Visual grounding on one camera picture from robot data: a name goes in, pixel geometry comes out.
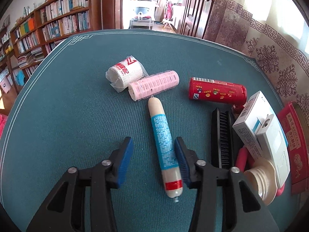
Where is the blue white sausage stick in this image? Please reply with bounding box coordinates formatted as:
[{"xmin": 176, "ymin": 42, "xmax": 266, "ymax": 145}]
[{"xmin": 148, "ymin": 97, "xmax": 183, "ymax": 203}]

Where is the red candy bottle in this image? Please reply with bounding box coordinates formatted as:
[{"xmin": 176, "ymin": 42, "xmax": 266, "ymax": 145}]
[{"xmin": 188, "ymin": 77, "xmax": 247, "ymax": 107}]

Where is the cream plastic jar lid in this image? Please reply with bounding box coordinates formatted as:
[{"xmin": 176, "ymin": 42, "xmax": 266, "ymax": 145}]
[{"xmin": 244, "ymin": 158, "xmax": 278, "ymax": 205}]

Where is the black folding comb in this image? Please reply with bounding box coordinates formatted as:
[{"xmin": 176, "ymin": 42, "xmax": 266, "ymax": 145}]
[{"xmin": 211, "ymin": 108, "xmax": 234, "ymax": 170}]

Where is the white plastic device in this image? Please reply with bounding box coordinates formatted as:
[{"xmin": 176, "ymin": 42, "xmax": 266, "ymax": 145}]
[{"xmin": 256, "ymin": 114, "xmax": 290, "ymax": 189}]

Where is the green table mat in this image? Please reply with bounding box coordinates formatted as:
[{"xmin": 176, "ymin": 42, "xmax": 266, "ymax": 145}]
[{"xmin": 1, "ymin": 30, "xmax": 283, "ymax": 231}]

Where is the white blue carton box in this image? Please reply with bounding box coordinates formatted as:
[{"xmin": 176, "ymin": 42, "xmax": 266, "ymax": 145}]
[{"xmin": 233, "ymin": 91, "xmax": 275, "ymax": 160}]

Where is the red gift box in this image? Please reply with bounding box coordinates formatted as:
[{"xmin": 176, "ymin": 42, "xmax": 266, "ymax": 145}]
[{"xmin": 277, "ymin": 101, "xmax": 308, "ymax": 195}]

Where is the pink cylindrical roll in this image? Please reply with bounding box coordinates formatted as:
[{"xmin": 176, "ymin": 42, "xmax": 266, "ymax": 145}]
[{"xmin": 128, "ymin": 71, "xmax": 179, "ymax": 101}]

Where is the white roll in plastic wrap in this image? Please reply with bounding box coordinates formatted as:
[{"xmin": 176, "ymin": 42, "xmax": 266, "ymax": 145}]
[{"xmin": 105, "ymin": 55, "xmax": 148, "ymax": 93}]

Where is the wooden bookshelf with books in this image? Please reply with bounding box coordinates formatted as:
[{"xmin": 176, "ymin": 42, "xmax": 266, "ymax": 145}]
[{"xmin": 1, "ymin": 0, "xmax": 103, "ymax": 87}]

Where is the patterned curtain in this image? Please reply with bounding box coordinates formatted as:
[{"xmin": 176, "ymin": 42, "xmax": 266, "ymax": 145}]
[{"xmin": 204, "ymin": 0, "xmax": 308, "ymax": 120}]

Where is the dark wooden door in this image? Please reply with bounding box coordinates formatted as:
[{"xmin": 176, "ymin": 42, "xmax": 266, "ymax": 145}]
[{"xmin": 177, "ymin": 0, "xmax": 215, "ymax": 39}]

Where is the pink foam ring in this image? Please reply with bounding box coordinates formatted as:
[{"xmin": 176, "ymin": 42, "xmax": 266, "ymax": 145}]
[{"xmin": 235, "ymin": 146, "xmax": 285, "ymax": 197}]

